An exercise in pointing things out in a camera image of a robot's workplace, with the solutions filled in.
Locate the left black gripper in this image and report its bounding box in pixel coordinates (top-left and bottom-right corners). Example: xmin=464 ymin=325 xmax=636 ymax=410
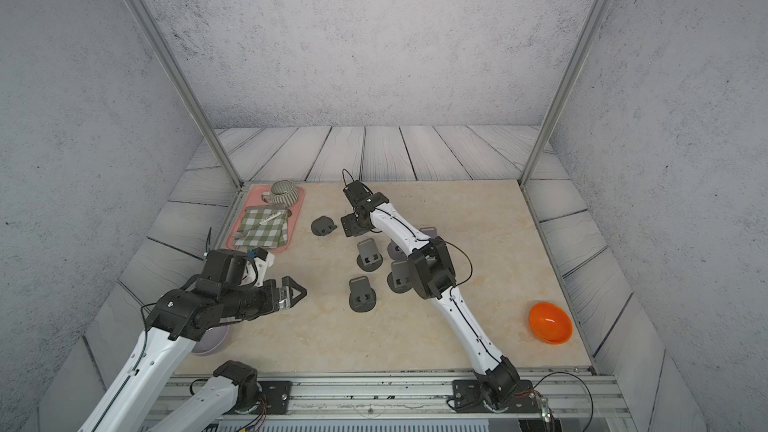
xmin=221 ymin=273 xmax=310 ymax=319

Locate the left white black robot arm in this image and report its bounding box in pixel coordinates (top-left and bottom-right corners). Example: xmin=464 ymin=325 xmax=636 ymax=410
xmin=80 ymin=248 xmax=307 ymax=431

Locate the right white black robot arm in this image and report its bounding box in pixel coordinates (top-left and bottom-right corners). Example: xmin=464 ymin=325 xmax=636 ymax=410
xmin=341 ymin=180 xmax=530 ymax=412

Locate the green checkered cloth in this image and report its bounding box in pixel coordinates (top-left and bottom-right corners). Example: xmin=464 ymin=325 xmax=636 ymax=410
xmin=233 ymin=206 xmax=291 ymax=250

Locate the striped ceramic cup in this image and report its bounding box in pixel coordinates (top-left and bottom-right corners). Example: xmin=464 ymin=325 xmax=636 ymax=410
xmin=261 ymin=180 xmax=300 ymax=208

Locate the purple bowl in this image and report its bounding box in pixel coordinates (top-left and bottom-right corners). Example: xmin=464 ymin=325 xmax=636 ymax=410
xmin=191 ymin=324 xmax=230 ymax=356

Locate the pink plastic tray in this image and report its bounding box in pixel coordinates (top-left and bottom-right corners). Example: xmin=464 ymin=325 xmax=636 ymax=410
xmin=223 ymin=184 xmax=306 ymax=253

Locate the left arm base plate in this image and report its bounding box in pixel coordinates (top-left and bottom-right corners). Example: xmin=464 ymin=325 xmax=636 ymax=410
xmin=234 ymin=380 xmax=293 ymax=415

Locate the left metal corner post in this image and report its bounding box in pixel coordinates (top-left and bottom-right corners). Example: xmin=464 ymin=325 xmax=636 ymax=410
xmin=123 ymin=0 xmax=245 ymax=191

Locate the metal corner post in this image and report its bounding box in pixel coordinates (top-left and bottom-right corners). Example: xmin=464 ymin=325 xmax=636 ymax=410
xmin=519 ymin=0 xmax=612 ymax=190
xmin=123 ymin=0 xmax=245 ymax=191

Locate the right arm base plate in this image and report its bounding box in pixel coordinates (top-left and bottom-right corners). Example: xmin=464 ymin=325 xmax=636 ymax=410
xmin=446 ymin=379 xmax=541 ymax=414

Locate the aluminium rail frame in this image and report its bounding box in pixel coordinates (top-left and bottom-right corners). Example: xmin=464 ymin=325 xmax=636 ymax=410
xmin=149 ymin=371 xmax=637 ymax=432

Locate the right metal corner post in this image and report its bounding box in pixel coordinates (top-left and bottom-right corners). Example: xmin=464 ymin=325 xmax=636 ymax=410
xmin=519 ymin=0 xmax=612 ymax=190

